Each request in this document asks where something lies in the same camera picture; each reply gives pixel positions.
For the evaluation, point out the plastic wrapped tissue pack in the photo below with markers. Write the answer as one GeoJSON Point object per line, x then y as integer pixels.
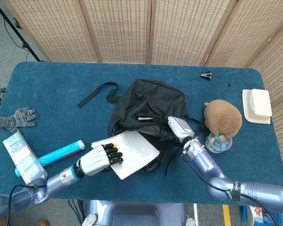
{"type": "Point", "coordinates": [21, 155]}

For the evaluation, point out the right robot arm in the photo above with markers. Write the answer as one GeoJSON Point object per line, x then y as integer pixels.
{"type": "Point", "coordinates": [254, 193]}

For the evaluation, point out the black staple remover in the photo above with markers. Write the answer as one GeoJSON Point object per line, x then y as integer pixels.
{"type": "Point", "coordinates": [206, 75]}

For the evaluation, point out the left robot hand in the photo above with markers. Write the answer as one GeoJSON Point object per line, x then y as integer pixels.
{"type": "Point", "coordinates": [94, 162]}

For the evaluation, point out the blue carpet table cover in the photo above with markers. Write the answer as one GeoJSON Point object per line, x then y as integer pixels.
{"type": "Point", "coordinates": [61, 94]}

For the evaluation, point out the white paper cup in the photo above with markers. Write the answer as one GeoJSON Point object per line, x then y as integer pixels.
{"type": "Point", "coordinates": [251, 215]}

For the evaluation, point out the clear jar of coloured clips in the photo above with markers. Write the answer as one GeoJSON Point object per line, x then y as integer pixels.
{"type": "Point", "coordinates": [218, 146]}

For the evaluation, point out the blue storage box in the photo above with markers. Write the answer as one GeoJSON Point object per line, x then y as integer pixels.
{"type": "Point", "coordinates": [244, 210]}

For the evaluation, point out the black backpack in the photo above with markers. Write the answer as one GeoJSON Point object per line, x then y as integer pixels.
{"type": "Point", "coordinates": [146, 103]}

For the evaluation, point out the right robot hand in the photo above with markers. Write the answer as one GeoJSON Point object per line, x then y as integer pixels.
{"type": "Point", "coordinates": [180, 129]}

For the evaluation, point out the black stapler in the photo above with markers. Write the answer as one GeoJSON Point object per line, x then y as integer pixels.
{"type": "Point", "coordinates": [145, 118]}

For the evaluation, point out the grey knit glove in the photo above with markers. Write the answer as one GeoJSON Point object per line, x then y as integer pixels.
{"type": "Point", "coordinates": [19, 120]}

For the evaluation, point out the blue food wrap roll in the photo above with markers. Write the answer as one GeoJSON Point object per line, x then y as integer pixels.
{"type": "Point", "coordinates": [61, 153]}

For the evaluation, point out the white lidded food container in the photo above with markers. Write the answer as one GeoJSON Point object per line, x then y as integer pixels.
{"type": "Point", "coordinates": [258, 106]}

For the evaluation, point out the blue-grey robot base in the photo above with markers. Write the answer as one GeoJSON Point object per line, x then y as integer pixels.
{"type": "Point", "coordinates": [136, 214]}

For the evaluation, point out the woven folding screen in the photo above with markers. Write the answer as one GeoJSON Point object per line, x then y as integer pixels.
{"type": "Point", "coordinates": [120, 28]}

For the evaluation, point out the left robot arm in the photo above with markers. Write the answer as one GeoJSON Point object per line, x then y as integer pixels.
{"type": "Point", "coordinates": [56, 182]}

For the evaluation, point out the white spiral notebook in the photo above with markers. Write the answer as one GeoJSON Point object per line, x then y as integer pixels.
{"type": "Point", "coordinates": [136, 150]}

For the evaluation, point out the black tripod stand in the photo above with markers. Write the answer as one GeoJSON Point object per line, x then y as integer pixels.
{"type": "Point", "coordinates": [14, 30]}

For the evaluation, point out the brown plush toy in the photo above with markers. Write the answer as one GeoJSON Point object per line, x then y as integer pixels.
{"type": "Point", "coordinates": [224, 117]}

